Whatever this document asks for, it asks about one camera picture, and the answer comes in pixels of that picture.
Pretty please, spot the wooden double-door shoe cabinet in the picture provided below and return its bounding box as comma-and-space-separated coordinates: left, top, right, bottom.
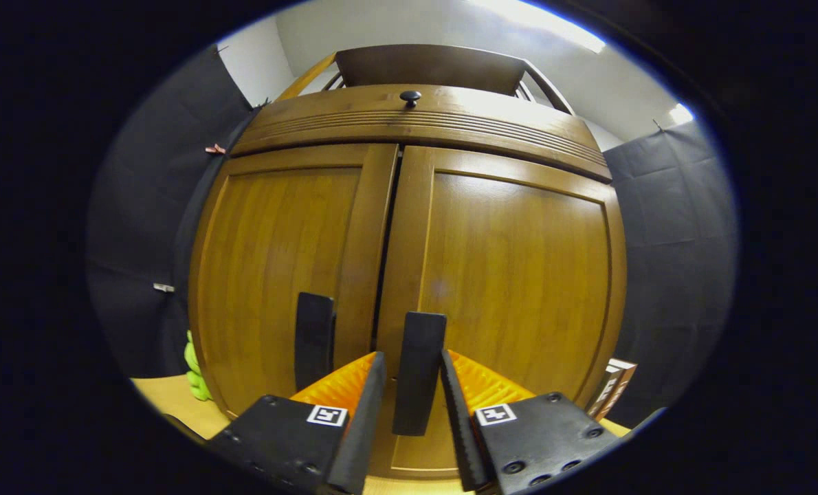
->
188, 43, 628, 482

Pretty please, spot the green toy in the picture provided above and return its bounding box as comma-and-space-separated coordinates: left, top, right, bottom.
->
184, 330, 214, 402

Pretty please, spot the wooden drawer with black knob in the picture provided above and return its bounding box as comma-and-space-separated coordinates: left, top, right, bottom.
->
230, 84, 612, 183

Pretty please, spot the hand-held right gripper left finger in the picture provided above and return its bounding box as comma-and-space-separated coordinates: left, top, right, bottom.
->
206, 351, 387, 495

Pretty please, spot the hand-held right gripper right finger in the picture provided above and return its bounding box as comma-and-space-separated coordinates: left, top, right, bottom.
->
439, 349, 619, 495

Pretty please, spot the wooden cabinet door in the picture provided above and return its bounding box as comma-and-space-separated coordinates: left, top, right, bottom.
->
375, 146, 628, 480
189, 143, 399, 420

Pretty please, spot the large ceiling light panel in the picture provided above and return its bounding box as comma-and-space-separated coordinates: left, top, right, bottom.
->
471, 0, 606, 54

